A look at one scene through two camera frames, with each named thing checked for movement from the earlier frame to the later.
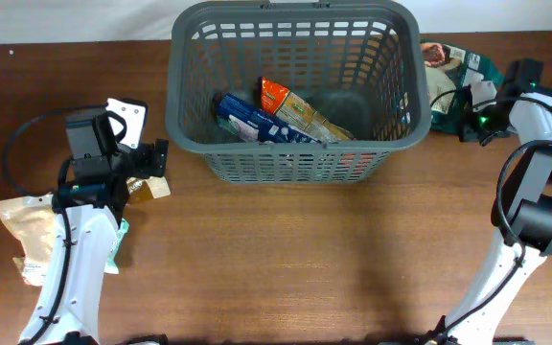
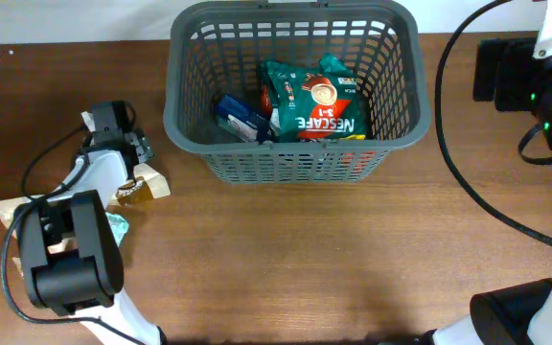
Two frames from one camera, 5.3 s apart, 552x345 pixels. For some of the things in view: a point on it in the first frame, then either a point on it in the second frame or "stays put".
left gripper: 150,156 to 138,148
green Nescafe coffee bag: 448,69 to 316,102
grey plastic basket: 361,64 stays put
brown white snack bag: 144,191 stays put
